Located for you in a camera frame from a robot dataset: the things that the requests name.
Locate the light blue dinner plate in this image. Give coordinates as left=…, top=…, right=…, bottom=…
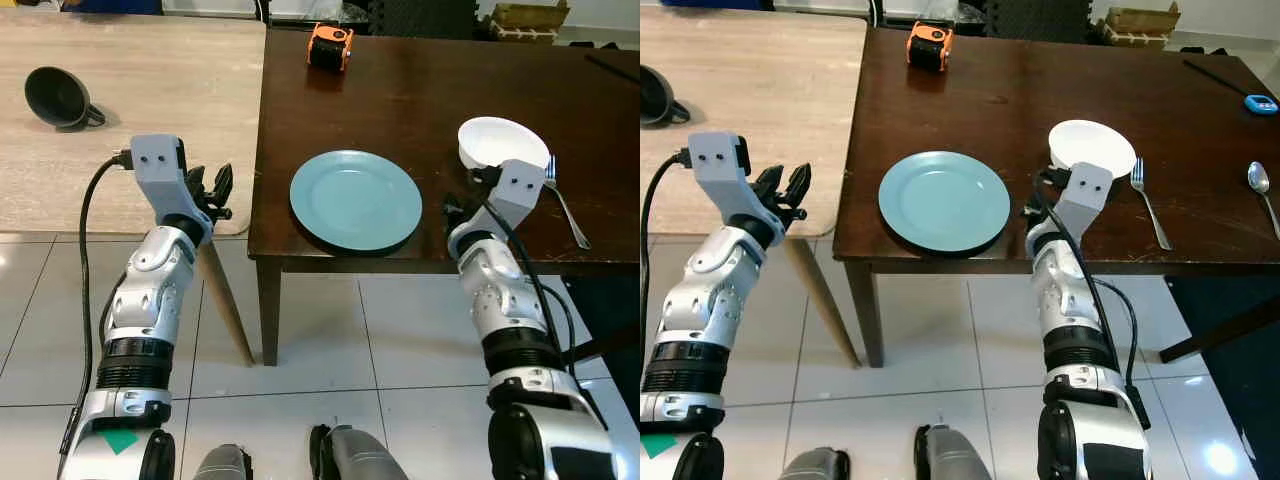
left=290, top=150, right=423, bottom=253
left=878, top=151, right=1011, bottom=254

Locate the white bowl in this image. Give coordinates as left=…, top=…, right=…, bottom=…
left=1048, top=119, right=1138, bottom=179
left=458, top=117, right=551, bottom=173

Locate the light wooden table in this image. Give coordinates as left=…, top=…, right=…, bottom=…
left=0, top=10, right=266, bottom=366
left=640, top=15, right=867, bottom=369

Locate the dark brown wooden table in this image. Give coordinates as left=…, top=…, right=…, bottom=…
left=832, top=28, right=1280, bottom=368
left=247, top=28, right=641, bottom=367

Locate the silver fork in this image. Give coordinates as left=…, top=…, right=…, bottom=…
left=545, top=155, right=592, bottom=250
left=1130, top=157, right=1173, bottom=252

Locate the orange black tape measure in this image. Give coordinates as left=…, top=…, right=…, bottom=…
left=307, top=24, right=354, bottom=72
left=906, top=22, right=954, bottom=73

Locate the dark blue rug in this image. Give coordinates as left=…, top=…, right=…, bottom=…
left=548, top=275, right=641, bottom=441
left=1165, top=275, right=1280, bottom=480

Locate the black foam puzzle mat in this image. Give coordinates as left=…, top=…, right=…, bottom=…
left=370, top=0, right=479, bottom=39
left=985, top=0, right=1086, bottom=41

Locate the thin black stick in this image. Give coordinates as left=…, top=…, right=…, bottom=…
left=585, top=52, right=641, bottom=83
left=1183, top=58, right=1251, bottom=98

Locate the tan cardboard box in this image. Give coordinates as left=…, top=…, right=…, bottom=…
left=488, top=0, right=571, bottom=44
left=1100, top=2, right=1181, bottom=49

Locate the silver spoon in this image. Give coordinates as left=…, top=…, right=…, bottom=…
left=1247, top=161, right=1280, bottom=241

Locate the grey left robot leg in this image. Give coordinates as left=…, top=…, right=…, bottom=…
left=192, top=444, right=253, bottom=480
left=780, top=447, right=851, bottom=480

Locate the grey robot leg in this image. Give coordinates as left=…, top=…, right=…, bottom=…
left=308, top=424, right=413, bottom=480
left=780, top=447, right=851, bottom=480
left=913, top=424, right=1011, bottom=480
left=192, top=444, right=253, bottom=480

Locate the grey right robot leg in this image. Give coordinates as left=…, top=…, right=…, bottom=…
left=913, top=424, right=1011, bottom=480
left=308, top=424, right=413, bottom=480

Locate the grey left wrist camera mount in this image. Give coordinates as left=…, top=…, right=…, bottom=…
left=130, top=134, right=214, bottom=244
left=688, top=131, right=776, bottom=246

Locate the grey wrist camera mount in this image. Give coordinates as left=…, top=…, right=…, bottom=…
left=688, top=131, right=776, bottom=246
left=1053, top=160, right=1115, bottom=238
left=130, top=134, right=214, bottom=244
left=487, top=158, right=548, bottom=233

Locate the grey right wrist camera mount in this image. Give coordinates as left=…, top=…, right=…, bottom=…
left=487, top=158, right=548, bottom=233
left=1053, top=160, right=1115, bottom=238

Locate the black cup with handle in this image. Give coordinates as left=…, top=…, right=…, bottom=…
left=640, top=65, right=691, bottom=126
left=24, top=67, right=106, bottom=131

